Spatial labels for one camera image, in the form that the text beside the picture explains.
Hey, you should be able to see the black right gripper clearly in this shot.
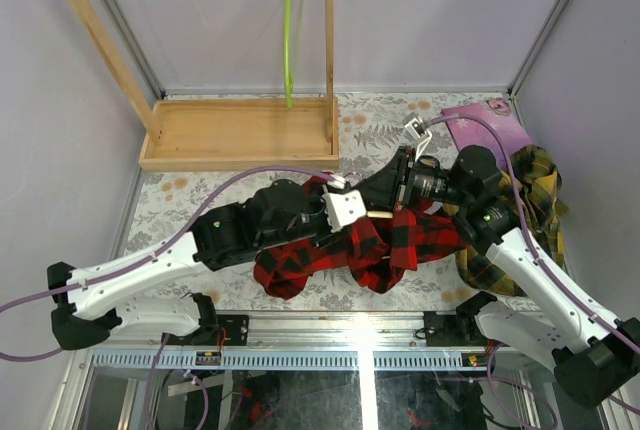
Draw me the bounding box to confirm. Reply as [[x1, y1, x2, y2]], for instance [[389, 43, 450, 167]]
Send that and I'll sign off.
[[351, 146, 471, 212]]

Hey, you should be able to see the cream wooden hanger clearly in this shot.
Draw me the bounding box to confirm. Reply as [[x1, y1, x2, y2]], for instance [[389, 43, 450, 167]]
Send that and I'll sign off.
[[367, 210, 394, 219]]

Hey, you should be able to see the red black plaid shirt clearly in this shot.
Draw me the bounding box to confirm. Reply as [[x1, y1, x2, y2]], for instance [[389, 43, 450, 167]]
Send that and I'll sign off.
[[253, 198, 466, 300]]

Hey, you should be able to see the yellow black plaid shirt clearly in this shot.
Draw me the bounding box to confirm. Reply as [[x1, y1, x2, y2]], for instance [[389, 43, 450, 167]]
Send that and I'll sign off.
[[456, 145, 568, 297]]

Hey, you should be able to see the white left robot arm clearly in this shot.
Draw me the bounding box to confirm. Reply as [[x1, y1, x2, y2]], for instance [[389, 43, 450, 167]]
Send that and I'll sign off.
[[47, 180, 366, 350]]

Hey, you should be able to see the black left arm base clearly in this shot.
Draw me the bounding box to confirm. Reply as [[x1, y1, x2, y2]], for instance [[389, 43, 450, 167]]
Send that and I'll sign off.
[[192, 314, 250, 347]]

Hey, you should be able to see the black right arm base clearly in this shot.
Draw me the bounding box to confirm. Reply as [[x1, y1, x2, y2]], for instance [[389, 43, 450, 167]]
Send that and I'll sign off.
[[423, 292, 498, 347]]

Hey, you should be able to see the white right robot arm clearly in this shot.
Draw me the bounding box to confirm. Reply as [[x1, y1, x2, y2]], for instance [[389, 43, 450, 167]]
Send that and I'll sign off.
[[356, 145, 639, 409]]

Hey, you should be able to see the green hanger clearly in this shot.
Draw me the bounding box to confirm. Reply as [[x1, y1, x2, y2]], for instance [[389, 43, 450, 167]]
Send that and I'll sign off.
[[283, 0, 304, 109]]

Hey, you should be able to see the floral table mat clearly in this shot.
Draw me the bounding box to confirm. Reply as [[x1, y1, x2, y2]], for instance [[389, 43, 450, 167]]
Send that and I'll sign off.
[[122, 92, 501, 312]]

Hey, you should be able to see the wooden clothes rack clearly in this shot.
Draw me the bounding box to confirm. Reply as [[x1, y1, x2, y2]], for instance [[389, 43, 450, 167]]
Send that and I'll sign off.
[[67, 0, 339, 172]]

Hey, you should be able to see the purple folded cloth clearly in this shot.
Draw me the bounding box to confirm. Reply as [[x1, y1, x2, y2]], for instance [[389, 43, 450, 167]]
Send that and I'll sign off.
[[441, 98, 533, 168]]

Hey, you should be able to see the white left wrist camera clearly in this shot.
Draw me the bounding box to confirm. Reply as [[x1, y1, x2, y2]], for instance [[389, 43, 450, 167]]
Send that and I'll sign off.
[[321, 174, 367, 233]]

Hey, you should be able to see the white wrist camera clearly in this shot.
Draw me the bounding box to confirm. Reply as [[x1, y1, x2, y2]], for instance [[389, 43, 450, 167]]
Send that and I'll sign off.
[[321, 174, 367, 233], [404, 113, 433, 161]]

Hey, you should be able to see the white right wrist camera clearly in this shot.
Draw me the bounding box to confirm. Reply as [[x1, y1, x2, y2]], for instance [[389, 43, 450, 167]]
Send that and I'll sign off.
[[404, 113, 433, 161]]

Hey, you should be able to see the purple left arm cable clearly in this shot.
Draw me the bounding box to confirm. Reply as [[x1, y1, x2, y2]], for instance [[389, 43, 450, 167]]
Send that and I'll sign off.
[[0, 165, 334, 430]]

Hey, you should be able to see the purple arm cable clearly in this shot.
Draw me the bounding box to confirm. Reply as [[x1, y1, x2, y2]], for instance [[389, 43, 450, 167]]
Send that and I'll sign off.
[[424, 114, 640, 430], [0, 165, 334, 430]]

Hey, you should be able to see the aluminium front rail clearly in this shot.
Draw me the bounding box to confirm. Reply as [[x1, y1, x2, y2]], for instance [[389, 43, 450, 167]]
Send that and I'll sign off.
[[77, 309, 614, 351]]

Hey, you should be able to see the perforated cable duct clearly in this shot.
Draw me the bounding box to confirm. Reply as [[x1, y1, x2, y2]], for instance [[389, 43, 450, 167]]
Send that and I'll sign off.
[[92, 349, 487, 372]]

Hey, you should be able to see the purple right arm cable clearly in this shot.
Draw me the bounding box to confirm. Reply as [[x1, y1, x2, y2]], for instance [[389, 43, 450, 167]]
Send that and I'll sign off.
[[424, 114, 640, 430]]

